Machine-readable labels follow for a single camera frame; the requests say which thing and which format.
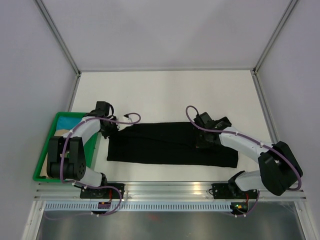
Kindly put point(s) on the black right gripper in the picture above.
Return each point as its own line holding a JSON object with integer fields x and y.
{"x": 200, "y": 144}

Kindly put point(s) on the rolled blue t shirt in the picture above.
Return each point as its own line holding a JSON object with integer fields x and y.
{"x": 67, "y": 123}

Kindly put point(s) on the aluminium mounting rail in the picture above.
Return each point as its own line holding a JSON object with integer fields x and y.
{"x": 136, "y": 191}

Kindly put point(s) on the rolled beige t shirt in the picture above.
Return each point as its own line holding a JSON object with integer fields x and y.
{"x": 43, "y": 172}

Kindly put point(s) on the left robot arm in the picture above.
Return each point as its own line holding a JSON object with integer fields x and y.
{"x": 66, "y": 159}

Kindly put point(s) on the left aluminium frame post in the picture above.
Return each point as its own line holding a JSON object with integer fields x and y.
{"x": 57, "y": 35}

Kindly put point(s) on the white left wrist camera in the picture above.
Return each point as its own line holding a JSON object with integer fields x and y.
{"x": 125, "y": 121}

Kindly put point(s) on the green plastic tray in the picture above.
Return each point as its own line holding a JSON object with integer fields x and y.
{"x": 89, "y": 147}

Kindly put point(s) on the right aluminium frame post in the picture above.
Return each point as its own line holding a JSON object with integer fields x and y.
{"x": 275, "y": 34}

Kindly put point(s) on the aluminium frame post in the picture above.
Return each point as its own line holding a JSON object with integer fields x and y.
{"x": 275, "y": 34}
{"x": 57, "y": 35}

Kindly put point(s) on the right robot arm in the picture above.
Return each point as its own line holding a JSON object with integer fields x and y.
{"x": 278, "y": 170}

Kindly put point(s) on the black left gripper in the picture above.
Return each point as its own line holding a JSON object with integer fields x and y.
{"x": 105, "y": 135}

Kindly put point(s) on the white slotted cable duct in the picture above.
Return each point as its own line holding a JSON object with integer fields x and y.
{"x": 130, "y": 206}

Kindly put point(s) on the black t shirt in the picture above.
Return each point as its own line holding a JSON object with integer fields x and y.
{"x": 167, "y": 143}

